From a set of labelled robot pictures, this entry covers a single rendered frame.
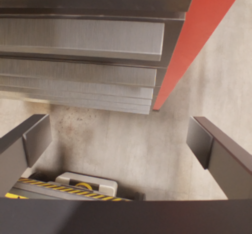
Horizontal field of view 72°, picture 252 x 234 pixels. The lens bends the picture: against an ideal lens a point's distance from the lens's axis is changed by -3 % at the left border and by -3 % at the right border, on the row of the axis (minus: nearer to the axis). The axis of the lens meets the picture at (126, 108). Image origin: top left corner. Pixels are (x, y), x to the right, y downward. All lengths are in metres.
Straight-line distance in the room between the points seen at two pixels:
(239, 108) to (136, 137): 0.51
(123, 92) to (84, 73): 0.08
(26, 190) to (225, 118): 0.87
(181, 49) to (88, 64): 0.09
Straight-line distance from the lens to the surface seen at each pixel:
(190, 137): 0.16
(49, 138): 0.17
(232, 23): 1.12
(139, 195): 0.83
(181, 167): 0.92
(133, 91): 0.25
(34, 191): 0.71
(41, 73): 0.20
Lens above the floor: 0.88
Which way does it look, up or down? 81 degrees down
